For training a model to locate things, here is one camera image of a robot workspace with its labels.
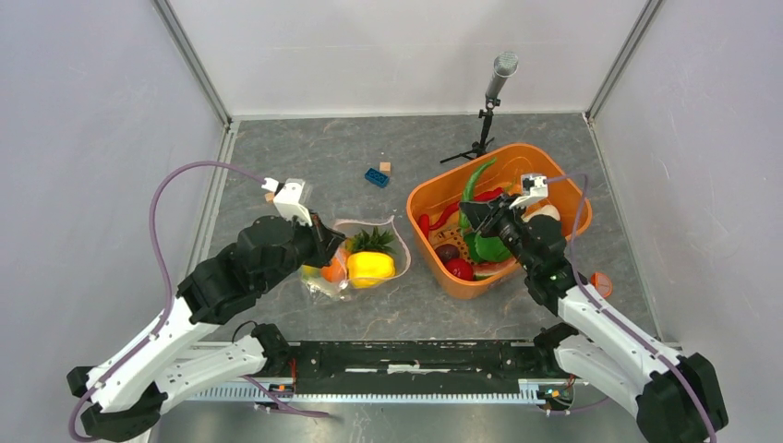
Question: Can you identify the toy pineapple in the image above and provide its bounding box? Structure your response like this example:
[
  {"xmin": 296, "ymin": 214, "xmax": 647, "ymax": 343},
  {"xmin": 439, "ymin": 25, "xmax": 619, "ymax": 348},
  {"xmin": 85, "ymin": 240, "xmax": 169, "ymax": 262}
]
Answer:
[{"xmin": 345, "ymin": 226, "xmax": 396, "ymax": 255}]

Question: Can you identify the orange plastic bin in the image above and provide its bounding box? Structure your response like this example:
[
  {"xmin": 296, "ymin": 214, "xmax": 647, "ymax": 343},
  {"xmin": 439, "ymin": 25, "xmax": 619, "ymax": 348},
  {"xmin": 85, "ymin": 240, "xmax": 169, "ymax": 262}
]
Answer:
[{"xmin": 405, "ymin": 142, "xmax": 594, "ymax": 301}]

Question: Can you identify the toy watermelon slice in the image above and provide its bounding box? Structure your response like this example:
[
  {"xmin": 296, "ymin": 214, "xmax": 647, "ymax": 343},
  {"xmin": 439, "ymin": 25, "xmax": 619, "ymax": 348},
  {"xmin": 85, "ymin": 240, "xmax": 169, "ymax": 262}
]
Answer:
[{"xmin": 472, "ymin": 257, "xmax": 517, "ymax": 281}]

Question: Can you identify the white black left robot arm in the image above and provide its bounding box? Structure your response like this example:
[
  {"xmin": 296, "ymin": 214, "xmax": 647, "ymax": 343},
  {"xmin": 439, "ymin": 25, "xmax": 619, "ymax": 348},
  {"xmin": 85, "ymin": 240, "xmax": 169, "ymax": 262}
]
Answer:
[{"xmin": 66, "ymin": 213, "xmax": 346, "ymax": 442}]

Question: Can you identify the toy lemon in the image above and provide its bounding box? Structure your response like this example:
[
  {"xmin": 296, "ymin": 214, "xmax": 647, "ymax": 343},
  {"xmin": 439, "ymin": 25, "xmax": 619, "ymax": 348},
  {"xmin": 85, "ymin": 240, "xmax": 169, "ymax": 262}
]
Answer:
[{"xmin": 300, "ymin": 266, "xmax": 321, "ymax": 280}]

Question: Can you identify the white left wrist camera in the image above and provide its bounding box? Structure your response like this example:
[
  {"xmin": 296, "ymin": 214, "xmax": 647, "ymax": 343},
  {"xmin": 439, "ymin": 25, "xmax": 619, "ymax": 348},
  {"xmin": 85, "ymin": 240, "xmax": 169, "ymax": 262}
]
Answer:
[{"xmin": 261, "ymin": 177, "xmax": 313, "ymax": 227}]

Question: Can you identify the blue lego brick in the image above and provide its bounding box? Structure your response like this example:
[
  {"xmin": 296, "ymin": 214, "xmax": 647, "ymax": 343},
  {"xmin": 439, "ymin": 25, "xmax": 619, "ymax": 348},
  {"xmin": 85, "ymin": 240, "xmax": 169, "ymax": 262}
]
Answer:
[{"xmin": 364, "ymin": 168, "xmax": 390, "ymax": 188}]

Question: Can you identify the grey microphone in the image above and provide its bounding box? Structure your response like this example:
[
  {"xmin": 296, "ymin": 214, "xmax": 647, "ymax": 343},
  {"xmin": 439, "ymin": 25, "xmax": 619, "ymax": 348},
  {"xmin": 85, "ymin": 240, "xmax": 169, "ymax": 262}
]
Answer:
[{"xmin": 485, "ymin": 51, "xmax": 519, "ymax": 102}]

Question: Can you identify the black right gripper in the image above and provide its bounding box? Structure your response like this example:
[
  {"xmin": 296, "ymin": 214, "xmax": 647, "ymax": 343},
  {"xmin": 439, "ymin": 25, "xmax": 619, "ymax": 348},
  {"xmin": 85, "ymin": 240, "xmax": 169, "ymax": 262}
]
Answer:
[{"xmin": 460, "ymin": 194, "xmax": 536, "ymax": 274}]

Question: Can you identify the red toy chili pepper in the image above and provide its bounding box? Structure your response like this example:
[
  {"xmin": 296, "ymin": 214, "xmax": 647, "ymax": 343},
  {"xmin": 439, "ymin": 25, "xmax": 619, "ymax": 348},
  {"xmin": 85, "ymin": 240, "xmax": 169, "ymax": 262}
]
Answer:
[{"xmin": 428, "ymin": 186, "xmax": 505, "ymax": 231}]

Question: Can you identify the dark purple toy fruit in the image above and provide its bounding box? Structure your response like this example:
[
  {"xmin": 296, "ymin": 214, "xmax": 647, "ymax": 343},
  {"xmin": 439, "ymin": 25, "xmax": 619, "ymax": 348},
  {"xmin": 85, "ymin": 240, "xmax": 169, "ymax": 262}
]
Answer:
[{"xmin": 435, "ymin": 243, "xmax": 461, "ymax": 264}]

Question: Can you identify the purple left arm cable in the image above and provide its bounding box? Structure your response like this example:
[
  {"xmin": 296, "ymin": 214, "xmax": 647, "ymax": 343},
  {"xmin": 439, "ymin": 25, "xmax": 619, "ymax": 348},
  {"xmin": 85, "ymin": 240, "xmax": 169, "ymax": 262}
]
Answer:
[{"xmin": 66, "ymin": 161, "xmax": 334, "ymax": 443}]

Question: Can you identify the short red toy chili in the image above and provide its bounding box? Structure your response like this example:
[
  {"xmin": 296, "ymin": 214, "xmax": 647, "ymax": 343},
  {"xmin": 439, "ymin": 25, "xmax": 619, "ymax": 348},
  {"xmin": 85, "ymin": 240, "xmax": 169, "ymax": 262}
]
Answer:
[{"xmin": 417, "ymin": 213, "xmax": 430, "ymax": 240}]

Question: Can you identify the green toy cucumber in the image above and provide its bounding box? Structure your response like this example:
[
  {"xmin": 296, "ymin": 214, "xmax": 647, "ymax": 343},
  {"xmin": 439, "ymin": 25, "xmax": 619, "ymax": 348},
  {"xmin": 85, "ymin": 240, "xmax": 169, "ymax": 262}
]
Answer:
[{"xmin": 458, "ymin": 159, "xmax": 497, "ymax": 233}]

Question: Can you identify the clear pink-dotted zip bag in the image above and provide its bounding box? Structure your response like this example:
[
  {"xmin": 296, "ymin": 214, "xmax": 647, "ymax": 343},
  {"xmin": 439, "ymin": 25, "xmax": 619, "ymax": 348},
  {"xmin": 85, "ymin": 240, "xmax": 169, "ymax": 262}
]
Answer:
[{"xmin": 299, "ymin": 216, "xmax": 412, "ymax": 301}]

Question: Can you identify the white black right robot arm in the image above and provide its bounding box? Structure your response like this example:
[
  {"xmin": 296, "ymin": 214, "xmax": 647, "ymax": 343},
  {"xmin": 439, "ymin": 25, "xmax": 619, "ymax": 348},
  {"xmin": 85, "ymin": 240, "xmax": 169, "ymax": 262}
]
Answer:
[{"xmin": 460, "ymin": 195, "xmax": 729, "ymax": 442}]

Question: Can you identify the toy bok choy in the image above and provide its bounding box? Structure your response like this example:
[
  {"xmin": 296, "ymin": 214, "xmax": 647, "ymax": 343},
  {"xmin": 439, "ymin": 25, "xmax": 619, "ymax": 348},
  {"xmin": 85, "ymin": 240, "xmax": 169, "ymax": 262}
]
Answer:
[{"xmin": 459, "ymin": 201, "xmax": 566, "ymax": 268}]

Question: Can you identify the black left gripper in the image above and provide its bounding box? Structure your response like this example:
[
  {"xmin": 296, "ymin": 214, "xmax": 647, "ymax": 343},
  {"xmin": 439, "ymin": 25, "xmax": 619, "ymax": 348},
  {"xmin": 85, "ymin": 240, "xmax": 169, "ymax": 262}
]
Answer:
[{"xmin": 260, "ymin": 207, "xmax": 347, "ymax": 293}]

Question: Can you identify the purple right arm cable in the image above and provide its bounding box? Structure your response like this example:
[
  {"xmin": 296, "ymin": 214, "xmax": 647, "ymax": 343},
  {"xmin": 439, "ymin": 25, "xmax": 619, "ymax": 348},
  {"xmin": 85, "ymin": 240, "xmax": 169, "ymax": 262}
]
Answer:
[{"xmin": 547, "ymin": 172, "xmax": 718, "ymax": 443}]

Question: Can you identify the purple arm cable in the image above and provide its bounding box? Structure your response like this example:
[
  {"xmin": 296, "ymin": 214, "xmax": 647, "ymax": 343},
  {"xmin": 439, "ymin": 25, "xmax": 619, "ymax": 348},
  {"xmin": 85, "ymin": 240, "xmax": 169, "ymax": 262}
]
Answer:
[
  {"xmin": 66, "ymin": 161, "xmax": 334, "ymax": 443},
  {"xmin": 547, "ymin": 172, "xmax": 718, "ymax": 443}
]

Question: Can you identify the tan plastic toy crate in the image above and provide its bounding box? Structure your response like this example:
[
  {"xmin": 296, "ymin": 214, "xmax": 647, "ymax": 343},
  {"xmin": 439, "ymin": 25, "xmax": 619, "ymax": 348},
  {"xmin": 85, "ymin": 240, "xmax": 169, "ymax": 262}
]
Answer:
[{"xmin": 428, "ymin": 223, "xmax": 471, "ymax": 254}]

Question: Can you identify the yellow toy banana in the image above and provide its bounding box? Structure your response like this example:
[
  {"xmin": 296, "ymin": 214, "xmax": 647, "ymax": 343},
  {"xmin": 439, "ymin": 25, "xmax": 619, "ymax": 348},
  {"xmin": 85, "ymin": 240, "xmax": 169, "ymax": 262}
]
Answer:
[{"xmin": 347, "ymin": 252, "xmax": 396, "ymax": 289}]

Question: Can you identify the orange toy slice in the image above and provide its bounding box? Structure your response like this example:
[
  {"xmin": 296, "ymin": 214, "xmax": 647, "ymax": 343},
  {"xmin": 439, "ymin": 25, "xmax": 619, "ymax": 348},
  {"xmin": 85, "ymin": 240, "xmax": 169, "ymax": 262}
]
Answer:
[{"xmin": 590, "ymin": 272, "xmax": 613, "ymax": 298}]

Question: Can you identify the red toy tomato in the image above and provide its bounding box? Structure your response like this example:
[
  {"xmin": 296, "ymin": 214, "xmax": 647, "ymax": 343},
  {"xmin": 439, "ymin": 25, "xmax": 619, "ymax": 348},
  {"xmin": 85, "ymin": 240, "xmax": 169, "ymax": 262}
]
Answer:
[{"xmin": 444, "ymin": 257, "xmax": 475, "ymax": 281}]

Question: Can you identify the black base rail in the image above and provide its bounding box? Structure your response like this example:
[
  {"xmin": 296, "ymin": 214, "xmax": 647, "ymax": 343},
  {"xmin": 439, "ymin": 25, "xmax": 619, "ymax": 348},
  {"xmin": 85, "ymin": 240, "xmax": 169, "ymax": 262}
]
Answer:
[{"xmin": 254, "ymin": 340, "xmax": 569, "ymax": 395}]

